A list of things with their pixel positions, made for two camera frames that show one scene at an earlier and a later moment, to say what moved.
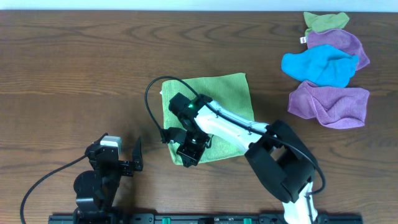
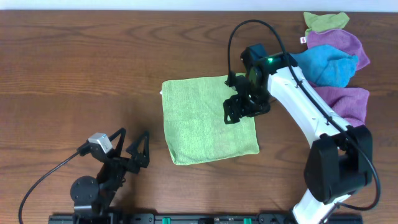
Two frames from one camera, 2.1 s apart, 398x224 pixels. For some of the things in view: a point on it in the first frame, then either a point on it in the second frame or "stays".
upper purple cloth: x=341 y=38 stays
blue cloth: x=324 y=64 stays
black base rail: x=201 y=219 stays
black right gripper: x=189 y=152 -> x=245 y=104
